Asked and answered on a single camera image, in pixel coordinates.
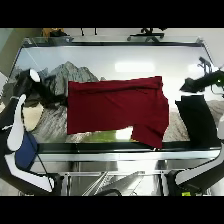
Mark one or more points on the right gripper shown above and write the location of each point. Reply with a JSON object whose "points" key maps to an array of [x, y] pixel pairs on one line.
{"points": [[190, 85]]}

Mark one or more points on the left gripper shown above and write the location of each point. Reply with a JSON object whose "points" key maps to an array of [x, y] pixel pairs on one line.
{"points": [[60, 100]]}

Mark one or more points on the red T-shirt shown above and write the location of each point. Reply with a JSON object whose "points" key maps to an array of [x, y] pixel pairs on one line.
{"points": [[116, 110]]}

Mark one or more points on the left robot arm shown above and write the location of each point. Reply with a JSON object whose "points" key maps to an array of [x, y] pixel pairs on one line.
{"points": [[16, 126]]}

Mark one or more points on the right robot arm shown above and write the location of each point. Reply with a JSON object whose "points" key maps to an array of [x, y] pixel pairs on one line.
{"points": [[196, 175]]}

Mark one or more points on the cream garment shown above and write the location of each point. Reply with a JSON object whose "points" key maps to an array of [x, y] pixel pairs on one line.
{"points": [[32, 116]]}

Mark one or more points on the black garment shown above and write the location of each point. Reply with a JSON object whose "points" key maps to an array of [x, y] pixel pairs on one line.
{"points": [[196, 120]]}

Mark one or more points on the blue garment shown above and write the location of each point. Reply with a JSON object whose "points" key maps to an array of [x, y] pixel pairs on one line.
{"points": [[26, 151]]}

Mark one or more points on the black chair base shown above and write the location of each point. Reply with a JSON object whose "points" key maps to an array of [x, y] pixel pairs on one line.
{"points": [[148, 34]]}

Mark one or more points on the silver frame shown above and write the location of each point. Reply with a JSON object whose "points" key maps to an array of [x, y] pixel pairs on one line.
{"points": [[100, 156]]}

